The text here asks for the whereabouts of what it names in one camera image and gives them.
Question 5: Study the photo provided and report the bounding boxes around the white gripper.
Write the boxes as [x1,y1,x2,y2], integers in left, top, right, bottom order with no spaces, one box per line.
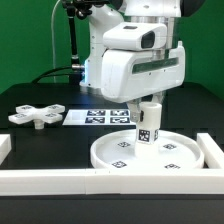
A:
[101,41,185,123]

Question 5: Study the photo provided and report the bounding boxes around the white round table top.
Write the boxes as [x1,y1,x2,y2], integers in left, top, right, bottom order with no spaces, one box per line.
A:
[90,129,204,171]

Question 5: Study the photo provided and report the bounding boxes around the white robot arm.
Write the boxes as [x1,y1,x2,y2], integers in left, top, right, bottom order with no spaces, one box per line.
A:
[81,0,205,122]

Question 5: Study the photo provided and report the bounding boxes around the white marker sheet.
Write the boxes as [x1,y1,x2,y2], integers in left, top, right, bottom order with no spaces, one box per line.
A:
[63,109,133,126]

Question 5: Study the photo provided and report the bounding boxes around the white U-shaped fence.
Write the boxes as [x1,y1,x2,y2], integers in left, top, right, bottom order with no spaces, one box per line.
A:
[0,133,224,196]

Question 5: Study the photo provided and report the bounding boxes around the white cross-shaped table base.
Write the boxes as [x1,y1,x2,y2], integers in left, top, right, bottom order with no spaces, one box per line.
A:
[8,104,65,130]

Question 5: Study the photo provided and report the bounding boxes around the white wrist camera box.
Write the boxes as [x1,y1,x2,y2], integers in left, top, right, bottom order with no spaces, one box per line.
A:
[103,22,167,51]

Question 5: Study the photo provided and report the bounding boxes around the black cable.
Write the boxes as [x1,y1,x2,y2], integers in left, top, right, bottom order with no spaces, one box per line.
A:
[30,65,84,84]

